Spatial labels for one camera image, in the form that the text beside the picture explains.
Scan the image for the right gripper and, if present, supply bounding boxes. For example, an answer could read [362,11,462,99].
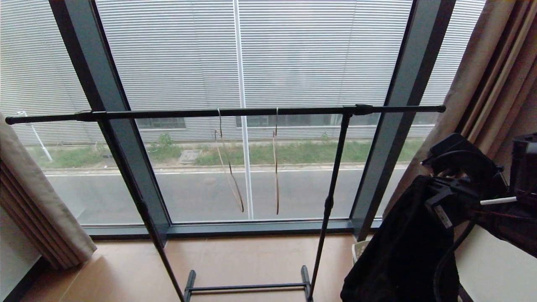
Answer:
[425,181,483,230]

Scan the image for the black shorts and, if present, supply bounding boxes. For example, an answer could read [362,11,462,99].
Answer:
[341,175,461,302]

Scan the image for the pink clothes hanger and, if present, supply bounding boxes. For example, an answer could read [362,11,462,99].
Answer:
[214,108,245,213]
[272,107,281,216]

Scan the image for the white laundry basket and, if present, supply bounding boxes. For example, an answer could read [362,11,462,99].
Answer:
[352,240,370,266]

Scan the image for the black clothes rack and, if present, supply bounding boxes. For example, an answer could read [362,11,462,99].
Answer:
[5,104,446,302]

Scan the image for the beige curtain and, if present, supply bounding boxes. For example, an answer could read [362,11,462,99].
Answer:
[0,112,98,270]
[384,0,537,219]

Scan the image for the window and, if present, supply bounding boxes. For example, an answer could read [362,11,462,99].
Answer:
[0,0,487,240]

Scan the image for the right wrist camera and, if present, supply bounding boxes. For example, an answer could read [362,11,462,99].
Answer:
[421,133,505,198]

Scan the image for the black cable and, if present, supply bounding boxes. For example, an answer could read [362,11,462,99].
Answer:
[433,212,477,302]

